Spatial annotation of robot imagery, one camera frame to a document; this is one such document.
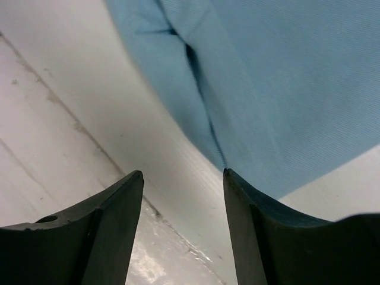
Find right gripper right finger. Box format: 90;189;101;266
223;169;379;284

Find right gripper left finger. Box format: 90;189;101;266
1;170;144;284

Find light blue trousers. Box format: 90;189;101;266
106;1;379;217

